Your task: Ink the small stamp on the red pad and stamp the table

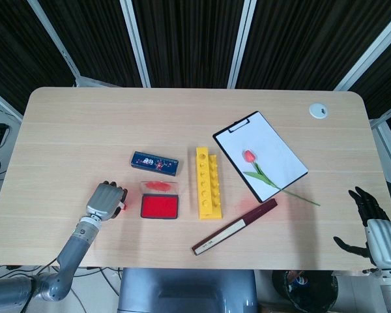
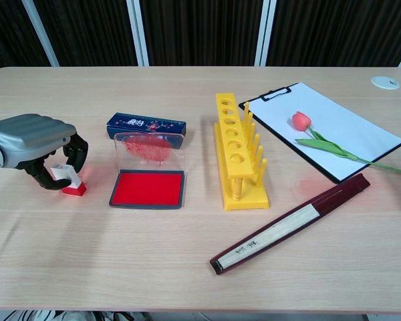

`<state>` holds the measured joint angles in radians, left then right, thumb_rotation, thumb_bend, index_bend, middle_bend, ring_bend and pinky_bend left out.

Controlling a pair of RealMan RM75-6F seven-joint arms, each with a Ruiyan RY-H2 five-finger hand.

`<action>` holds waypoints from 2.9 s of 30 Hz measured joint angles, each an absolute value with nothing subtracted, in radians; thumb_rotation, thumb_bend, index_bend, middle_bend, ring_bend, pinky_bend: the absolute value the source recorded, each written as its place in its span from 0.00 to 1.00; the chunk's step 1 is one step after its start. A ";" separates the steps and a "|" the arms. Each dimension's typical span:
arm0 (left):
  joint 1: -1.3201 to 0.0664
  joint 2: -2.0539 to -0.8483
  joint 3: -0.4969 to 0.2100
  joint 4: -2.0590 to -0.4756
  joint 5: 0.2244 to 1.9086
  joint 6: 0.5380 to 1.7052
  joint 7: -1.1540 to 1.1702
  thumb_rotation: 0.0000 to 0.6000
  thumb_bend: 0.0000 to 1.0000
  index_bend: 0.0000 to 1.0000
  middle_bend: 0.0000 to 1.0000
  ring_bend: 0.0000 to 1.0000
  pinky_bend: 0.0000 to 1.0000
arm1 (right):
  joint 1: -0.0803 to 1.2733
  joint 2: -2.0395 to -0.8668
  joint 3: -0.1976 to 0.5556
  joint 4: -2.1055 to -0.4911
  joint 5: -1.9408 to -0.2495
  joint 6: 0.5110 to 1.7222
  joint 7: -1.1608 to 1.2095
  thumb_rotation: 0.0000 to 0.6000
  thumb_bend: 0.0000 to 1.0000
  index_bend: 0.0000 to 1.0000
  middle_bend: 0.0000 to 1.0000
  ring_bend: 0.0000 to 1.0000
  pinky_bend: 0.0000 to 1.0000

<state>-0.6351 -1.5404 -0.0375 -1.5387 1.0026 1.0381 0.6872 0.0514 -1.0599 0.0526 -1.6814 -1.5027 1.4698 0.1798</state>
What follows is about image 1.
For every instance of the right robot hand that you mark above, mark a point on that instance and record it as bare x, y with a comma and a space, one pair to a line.
376, 228

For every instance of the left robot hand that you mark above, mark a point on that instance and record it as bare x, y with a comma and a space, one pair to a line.
103, 199

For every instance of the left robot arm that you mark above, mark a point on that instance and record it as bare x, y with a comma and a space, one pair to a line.
57, 261

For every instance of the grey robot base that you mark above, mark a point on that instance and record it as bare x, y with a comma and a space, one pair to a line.
187, 291

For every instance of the red ink pad case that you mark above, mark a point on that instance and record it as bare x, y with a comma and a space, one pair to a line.
159, 199

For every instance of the blue patterned box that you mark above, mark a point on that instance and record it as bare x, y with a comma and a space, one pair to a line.
154, 163

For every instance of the black trash bin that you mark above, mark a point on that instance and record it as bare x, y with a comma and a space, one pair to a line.
304, 288

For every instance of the yellow building block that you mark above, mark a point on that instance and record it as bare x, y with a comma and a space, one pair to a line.
207, 183

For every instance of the artificial red tulip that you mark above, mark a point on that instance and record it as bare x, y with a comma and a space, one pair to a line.
264, 176

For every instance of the dark red folded fan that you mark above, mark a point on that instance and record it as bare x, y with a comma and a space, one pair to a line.
234, 227

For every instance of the black clipboard with white paper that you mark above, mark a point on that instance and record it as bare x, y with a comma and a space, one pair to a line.
260, 156

